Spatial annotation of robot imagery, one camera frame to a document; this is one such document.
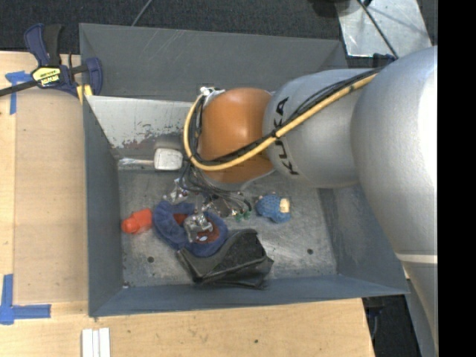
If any blue toy animal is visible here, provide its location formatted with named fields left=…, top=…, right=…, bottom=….
left=254, top=193, right=292, bottom=224

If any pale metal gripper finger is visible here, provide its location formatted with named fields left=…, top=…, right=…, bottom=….
left=183, top=211, right=215, bottom=243
left=162, top=185, right=186, bottom=205

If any black fabric pouch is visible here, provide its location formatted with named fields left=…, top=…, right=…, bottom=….
left=176, top=228, right=275, bottom=291

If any grey metal bin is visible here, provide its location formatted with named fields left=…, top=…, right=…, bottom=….
left=77, top=22, right=411, bottom=318

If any pale wood board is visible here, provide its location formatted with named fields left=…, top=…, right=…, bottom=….
left=13, top=87, right=92, bottom=306

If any red plastic toy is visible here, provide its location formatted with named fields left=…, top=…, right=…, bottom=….
left=120, top=207, right=154, bottom=235

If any blue cloth with red lining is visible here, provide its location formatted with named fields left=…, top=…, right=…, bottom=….
left=152, top=200, right=230, bottom=258

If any white and clear plastic brush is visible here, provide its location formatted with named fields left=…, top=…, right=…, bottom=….
left=118, top=145, right=185, bottom=172

